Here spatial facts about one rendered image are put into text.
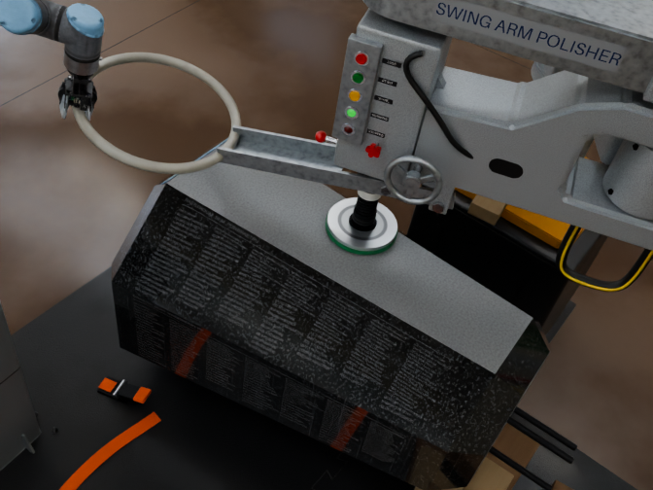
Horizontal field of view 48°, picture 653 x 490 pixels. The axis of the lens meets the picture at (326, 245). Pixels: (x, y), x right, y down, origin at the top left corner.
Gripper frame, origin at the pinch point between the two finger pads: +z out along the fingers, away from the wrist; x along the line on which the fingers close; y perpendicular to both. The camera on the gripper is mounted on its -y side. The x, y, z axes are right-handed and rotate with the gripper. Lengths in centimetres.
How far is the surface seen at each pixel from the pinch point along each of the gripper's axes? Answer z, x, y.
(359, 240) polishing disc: -3, 79, 42
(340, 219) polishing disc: -2, 76, 33
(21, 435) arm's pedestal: 93, -9, 57
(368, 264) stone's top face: -1, 82, 49
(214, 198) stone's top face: 9.5, 41.0, 19.3
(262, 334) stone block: 20, 54, 60
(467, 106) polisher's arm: -60, 85, 43
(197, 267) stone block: 21, 37, 37
